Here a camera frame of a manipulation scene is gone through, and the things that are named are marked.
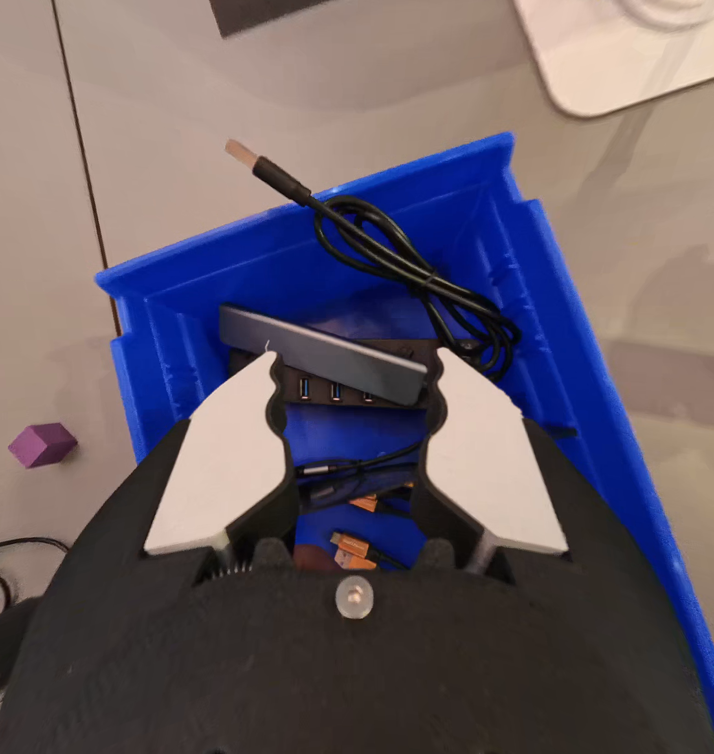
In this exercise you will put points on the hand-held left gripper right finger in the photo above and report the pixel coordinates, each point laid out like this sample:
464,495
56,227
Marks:
489,471

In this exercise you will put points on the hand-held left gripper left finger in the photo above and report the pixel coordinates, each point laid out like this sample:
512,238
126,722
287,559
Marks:
215,465

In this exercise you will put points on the grey usb hub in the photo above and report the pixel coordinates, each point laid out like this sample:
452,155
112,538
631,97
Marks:
333,353

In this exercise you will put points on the blue plastic bin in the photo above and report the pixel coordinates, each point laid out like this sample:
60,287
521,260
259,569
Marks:
262,277

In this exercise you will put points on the black usb hub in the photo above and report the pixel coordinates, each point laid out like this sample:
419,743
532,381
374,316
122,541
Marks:
333,393

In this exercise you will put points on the purple cube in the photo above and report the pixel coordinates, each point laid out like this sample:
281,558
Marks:
41,445

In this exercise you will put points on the white document stand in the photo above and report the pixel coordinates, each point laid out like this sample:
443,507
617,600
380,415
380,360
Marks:
616,53

